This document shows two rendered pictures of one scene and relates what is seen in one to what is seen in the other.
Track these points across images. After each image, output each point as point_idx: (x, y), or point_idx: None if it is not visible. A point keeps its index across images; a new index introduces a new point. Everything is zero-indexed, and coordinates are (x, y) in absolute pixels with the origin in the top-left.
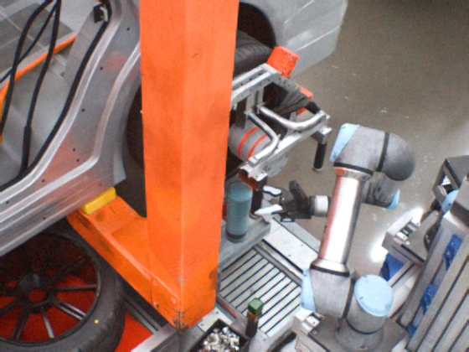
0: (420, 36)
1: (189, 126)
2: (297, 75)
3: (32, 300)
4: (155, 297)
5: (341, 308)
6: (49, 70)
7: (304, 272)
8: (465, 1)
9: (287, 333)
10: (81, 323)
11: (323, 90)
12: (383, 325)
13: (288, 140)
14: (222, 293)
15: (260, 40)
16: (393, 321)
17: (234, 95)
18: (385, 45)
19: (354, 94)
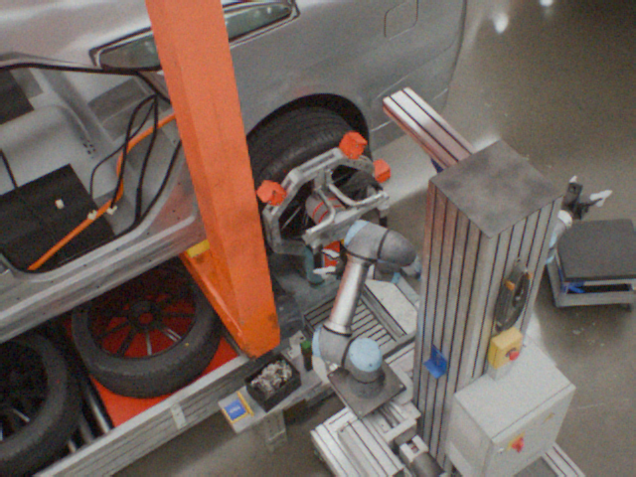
0: (603, 66)
1: (223, 225)
2: (444, 114)
3: (146, 320)
4: (232, 329)
5: (339, 360)
6: (165, 136)
7: (316, 329)
8: None
9: None
10: (174, 345)
11: (466, 132)
12: (389, 378)
13: (345, 215)
14: (315, 327)
15: (355, 112)
16: (397, 376)
17: (300, 177)
18: (555, 79)
19: (499, 137)
